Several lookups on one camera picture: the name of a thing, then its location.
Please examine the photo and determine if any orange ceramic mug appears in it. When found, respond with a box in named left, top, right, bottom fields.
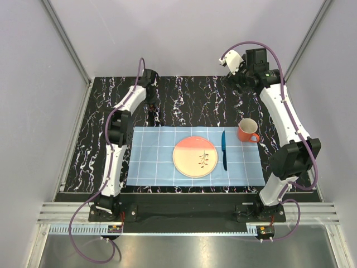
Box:
left=238, top=118, right=260, bottom=143

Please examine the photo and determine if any blue plastic knife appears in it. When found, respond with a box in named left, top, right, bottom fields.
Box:
left=221, top=131, right=228, bottom=171

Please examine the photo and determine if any blue checked cloth napkin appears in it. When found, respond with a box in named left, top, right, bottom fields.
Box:
left=127, top=127, right=265, bottom=187

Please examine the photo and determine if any pink and cream plate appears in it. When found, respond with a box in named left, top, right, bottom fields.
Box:
left=172, top=136, right=218, bottom=178

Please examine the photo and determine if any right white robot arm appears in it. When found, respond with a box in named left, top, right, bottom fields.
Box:
left=219, top=48, right=321, bottom=222

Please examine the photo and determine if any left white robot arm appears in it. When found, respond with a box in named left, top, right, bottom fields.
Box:
left=94, top=69, right=159, bottom=221

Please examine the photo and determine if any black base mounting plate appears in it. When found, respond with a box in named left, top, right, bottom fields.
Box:
left=89, top=193, right=286, bottom=223

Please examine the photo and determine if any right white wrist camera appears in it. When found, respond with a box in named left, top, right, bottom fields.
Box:
left=219, top=50, right=244, bottom=75

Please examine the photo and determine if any right aluminium frame post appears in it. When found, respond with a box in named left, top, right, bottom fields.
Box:
left=284, top=0, right=334, bottom=82

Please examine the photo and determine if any aluminium frame post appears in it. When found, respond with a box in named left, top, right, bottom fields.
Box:
left=40, top=0, right=91, bottom=87
left=284, top=0, right=334, bottom=82

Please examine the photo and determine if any left aluminium frame post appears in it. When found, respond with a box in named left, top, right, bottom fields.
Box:
left=40, top=0, right=91, bottom=87

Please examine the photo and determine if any grey cable duct rail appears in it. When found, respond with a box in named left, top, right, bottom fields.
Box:
left=49, top=223, right=257, bottom=237

